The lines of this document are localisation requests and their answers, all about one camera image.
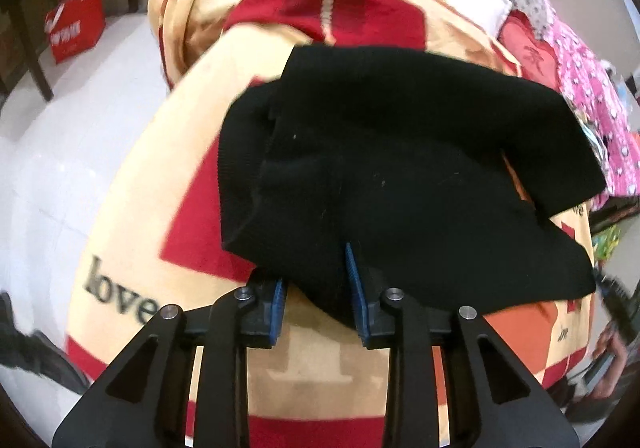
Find red orange cream love blanket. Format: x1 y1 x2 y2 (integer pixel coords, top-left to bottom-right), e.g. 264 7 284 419
66 0 594 447

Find green patterned bag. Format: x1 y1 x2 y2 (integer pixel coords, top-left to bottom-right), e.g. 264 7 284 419
592 224 620 263

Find black knit pants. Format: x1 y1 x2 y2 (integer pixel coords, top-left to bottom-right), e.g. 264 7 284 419
218 45 605 325

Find pink patterned quilt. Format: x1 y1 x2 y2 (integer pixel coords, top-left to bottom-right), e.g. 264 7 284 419
544 11 639 210

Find red heart-shaped cushion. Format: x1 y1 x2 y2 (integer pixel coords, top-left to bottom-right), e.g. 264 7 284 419
498 10 561 92

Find red paper shopping bag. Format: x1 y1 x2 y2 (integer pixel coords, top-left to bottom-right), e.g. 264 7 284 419
44 0 105 64

